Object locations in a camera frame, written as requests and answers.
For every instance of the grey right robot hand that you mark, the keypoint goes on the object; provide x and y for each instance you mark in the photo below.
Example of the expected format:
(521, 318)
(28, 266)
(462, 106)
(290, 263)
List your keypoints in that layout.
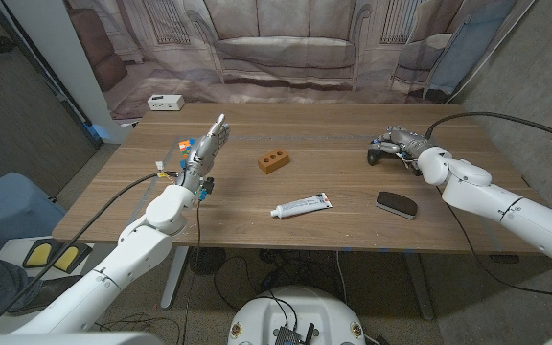
(407, 141)

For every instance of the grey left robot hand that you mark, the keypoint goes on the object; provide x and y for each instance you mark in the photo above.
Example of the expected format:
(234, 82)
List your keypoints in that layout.
(204, 155)

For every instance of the black game controller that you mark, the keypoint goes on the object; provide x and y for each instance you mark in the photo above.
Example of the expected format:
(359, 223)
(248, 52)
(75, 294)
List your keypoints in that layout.
(375, 155)

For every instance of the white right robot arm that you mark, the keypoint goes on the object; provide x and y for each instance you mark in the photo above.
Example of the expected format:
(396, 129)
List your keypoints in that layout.
(477, 191)

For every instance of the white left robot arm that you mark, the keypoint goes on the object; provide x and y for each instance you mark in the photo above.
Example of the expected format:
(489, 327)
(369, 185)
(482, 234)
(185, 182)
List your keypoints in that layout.
(142, 244)

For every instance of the orange brick block with holes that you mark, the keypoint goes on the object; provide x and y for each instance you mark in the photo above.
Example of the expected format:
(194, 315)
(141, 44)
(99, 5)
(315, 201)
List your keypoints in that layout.
(273, 161)

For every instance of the white toothpaste tube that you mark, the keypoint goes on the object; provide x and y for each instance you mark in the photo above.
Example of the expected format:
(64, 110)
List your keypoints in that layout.
(302, 206)

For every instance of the colourful puzzle cube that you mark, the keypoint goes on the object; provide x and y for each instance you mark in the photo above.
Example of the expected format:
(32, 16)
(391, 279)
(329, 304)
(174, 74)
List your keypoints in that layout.
(186, 146)

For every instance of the black board eraser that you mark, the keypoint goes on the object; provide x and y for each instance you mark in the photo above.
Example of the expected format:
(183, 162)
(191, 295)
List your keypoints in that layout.
(397, 203)

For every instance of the white power box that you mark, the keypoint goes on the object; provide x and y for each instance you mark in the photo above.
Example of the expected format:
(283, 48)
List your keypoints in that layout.
(166, 102)

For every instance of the black round floor fan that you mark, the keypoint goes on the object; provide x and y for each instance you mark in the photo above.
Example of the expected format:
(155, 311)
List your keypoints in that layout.
(207, 261)

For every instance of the grey metal table leg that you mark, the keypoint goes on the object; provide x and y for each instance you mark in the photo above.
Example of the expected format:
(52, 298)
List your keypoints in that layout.
(420, 287)
(173, 282)

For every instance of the printed sofa room backdrop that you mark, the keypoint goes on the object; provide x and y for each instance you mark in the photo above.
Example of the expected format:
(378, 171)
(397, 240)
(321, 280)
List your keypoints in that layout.
(281, 48)

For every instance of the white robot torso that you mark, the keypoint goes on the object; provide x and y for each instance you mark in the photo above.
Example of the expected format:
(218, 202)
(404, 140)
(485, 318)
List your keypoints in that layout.
(266, 311)

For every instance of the yellow foot pedal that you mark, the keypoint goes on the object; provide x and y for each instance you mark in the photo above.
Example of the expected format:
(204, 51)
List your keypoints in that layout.
(39, 255)
(65, 259)

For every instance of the black computer module with antenna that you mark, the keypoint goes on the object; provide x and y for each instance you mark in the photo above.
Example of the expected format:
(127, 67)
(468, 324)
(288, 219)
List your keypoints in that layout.
(288, 335)

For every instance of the blue plastic chair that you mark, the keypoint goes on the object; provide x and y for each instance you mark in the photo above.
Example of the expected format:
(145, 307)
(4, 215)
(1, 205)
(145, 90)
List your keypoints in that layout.
(7, 211)

